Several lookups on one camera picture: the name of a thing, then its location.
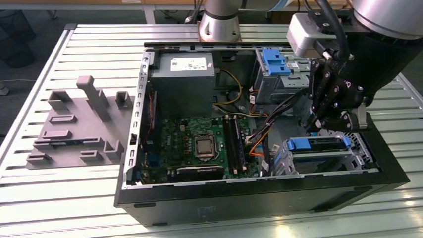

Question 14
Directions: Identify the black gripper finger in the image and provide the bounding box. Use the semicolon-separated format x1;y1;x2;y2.
307;109;363;132
310;58;341;119

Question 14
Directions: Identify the metal optical drive cage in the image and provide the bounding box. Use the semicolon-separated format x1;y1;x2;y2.
254;48;314;105

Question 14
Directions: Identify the blue plastic drive latch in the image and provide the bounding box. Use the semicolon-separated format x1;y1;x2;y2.
263;49;292;76

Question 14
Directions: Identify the wooden desk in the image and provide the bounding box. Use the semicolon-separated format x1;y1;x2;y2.
270;9;294;25

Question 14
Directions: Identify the black RAM stick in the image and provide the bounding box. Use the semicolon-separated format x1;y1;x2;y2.
231;115;248;172

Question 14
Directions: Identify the black CPU socket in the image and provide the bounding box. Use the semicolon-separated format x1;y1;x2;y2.
192;133;219;160

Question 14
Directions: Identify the grey power supply unit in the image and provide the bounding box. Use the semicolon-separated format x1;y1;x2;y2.
150;52;218;119

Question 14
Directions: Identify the silver CPU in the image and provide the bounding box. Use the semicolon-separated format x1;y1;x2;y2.
195;140;215;154

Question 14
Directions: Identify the black PC case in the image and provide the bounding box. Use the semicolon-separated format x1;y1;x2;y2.
114;41;411;227

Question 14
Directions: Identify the green motherboard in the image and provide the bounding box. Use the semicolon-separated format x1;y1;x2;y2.
142;116;266;185

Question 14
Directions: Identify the black graphics card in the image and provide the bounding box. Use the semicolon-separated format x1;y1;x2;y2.
174;165;226;183

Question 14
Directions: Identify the grey parts rack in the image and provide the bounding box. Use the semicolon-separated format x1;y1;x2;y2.
26;75;136;172

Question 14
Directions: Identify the black mesh bin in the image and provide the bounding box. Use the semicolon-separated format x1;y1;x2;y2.
0;9;36;68

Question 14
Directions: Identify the black cable bundle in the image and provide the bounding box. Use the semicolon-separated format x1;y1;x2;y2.
264;88;310;129

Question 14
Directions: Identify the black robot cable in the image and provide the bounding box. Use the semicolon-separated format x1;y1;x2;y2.
314;0;353;59

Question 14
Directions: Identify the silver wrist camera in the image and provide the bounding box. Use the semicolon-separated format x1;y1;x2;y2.
286;13;338;58

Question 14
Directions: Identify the yellow wire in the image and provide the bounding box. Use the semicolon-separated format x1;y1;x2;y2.
212;68;244;106

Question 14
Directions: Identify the orange flat wire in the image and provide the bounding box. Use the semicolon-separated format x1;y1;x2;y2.
248;142;266;157

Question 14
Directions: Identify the white floor cable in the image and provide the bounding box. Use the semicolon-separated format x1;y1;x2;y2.
0;78;36;84

